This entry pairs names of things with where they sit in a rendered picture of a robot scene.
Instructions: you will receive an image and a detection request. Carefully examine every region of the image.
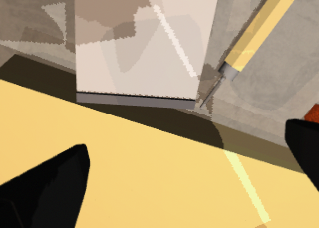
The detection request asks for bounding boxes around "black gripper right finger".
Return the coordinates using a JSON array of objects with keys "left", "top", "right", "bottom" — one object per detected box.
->
[{"left": 284, "top": 119, "right": 319, "bottom": 191}]

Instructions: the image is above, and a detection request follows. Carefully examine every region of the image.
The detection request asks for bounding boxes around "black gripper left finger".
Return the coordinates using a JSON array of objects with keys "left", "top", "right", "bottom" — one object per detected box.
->
[{"left": 0, "top": 143, "right": 90, "bottom": 228}]

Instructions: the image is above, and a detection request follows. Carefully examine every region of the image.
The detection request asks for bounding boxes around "tan wooden floor panel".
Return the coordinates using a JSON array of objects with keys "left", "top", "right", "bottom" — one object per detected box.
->
[{"left": 0, "top": 54, "right": 319, "bottom": 228}]

